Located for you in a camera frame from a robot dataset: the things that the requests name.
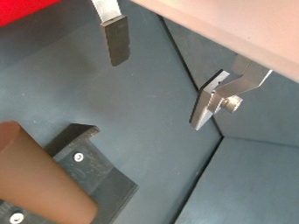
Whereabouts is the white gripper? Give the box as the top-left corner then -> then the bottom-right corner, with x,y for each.
132,0 -> 299,83

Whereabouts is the red block with shaped holes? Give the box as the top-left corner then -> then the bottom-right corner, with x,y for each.
0,0 -> 60,27

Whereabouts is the brown oval cylinder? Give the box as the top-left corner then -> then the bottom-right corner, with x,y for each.
0,121 -> 97,224

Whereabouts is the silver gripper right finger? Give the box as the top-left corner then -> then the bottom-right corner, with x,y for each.
189,55 -> 272,130

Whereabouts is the black curved fixture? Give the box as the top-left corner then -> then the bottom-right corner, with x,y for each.
0,122 -> 140,224

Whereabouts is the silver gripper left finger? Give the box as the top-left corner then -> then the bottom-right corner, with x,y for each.
91,0 -> 131,67

